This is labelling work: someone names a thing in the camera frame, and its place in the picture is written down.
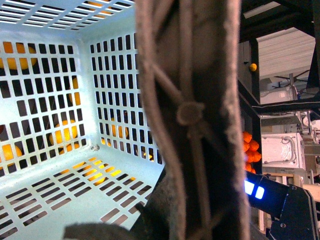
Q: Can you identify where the pile of oranges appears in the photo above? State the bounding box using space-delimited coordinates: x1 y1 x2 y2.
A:
242 131 262 174

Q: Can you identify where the white washing machine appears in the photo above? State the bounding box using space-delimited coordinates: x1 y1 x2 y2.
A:
261 132 306 170

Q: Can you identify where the brown basket handle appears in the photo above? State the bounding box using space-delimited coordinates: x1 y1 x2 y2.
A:
135 0 250 240

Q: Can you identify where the light blue plastic basket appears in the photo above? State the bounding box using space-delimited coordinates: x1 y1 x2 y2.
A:
0 0 164 240

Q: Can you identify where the black fruit display shelf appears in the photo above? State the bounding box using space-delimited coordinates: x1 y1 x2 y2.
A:
238 0 320 185

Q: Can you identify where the dark felt left gripper finger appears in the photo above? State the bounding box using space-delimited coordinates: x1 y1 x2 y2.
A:
62 202 173 240

